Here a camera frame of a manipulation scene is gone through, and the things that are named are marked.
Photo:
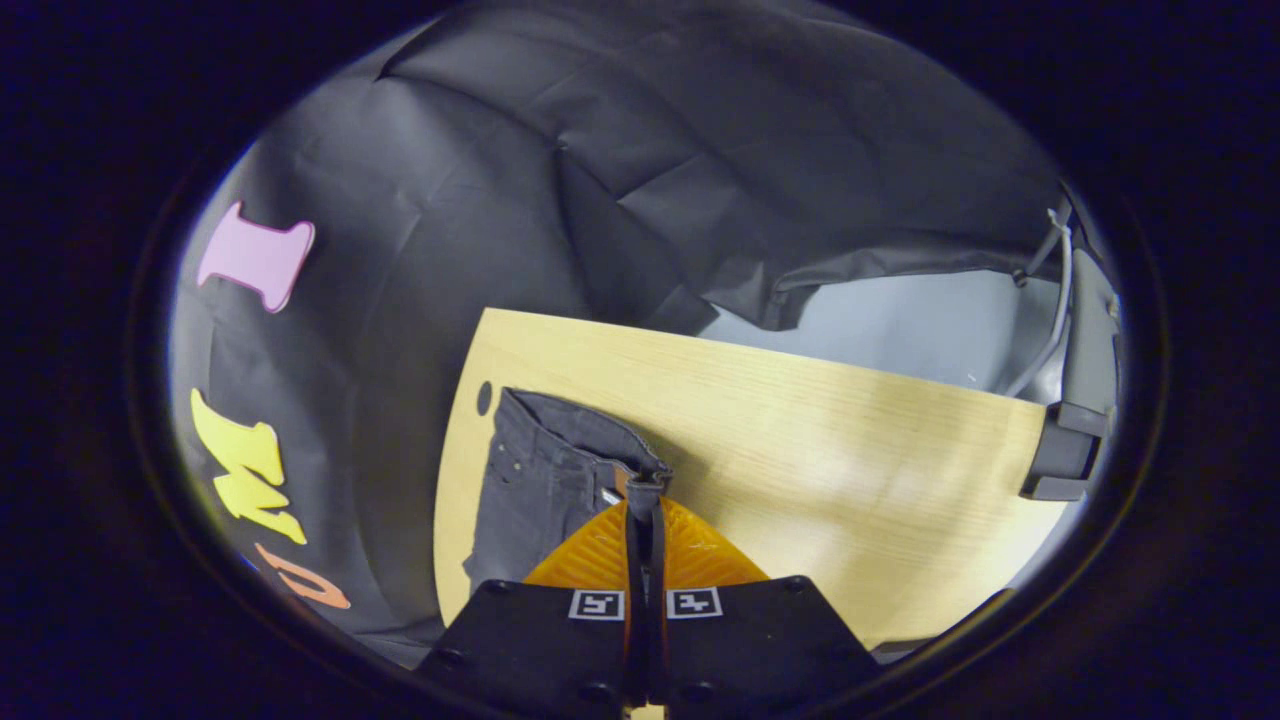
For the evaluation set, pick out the black jeans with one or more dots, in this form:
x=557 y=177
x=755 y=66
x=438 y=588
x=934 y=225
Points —
x=540 y=480

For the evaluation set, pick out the grey plastic fixture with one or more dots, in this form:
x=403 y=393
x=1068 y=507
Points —
x=1085 y=340

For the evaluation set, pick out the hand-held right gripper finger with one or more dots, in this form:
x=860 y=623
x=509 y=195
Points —
x=636 y=620
x=658 y=620

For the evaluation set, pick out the black backdrop cloth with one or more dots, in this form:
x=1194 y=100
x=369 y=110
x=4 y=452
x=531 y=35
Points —
x=450 y=200

